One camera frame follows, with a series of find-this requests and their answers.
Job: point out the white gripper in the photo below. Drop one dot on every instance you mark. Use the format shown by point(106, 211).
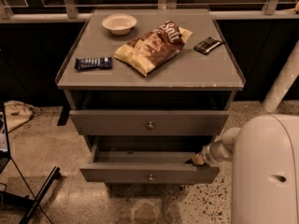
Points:
point(207, 154)

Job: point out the grey drawer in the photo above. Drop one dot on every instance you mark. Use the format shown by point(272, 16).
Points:
point(147, 160)
point(148, 122)

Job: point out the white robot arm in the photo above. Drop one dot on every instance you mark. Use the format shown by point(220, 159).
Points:
point(264, 154)

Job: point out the grey drawer cabinet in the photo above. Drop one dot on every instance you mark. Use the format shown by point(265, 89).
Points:
point(189, 82)

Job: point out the grey top drawer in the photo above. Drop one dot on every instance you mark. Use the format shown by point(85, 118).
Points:
point(148, 122)

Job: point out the black chocolate bar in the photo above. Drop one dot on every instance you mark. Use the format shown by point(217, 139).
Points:
point(207, 45)

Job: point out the brown yellow chip bag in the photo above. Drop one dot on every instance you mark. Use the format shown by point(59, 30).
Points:
point(154, 48)

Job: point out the blue snack bar wrapper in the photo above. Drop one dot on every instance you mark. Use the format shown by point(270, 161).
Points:
point(93, 63)

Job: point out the white paper bowl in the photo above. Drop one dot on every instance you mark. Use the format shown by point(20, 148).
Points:
point(119, 24)

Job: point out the beige cloth bag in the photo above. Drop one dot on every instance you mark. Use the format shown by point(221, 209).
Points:
point(18, 113)

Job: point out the black tripod stand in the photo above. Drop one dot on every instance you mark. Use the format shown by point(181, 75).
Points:
point(31, 202)

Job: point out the metal window railing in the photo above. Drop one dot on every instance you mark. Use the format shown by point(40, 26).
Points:
point(81, 10)

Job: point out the white slanted post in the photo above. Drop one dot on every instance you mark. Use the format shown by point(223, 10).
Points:
point(287, 75)

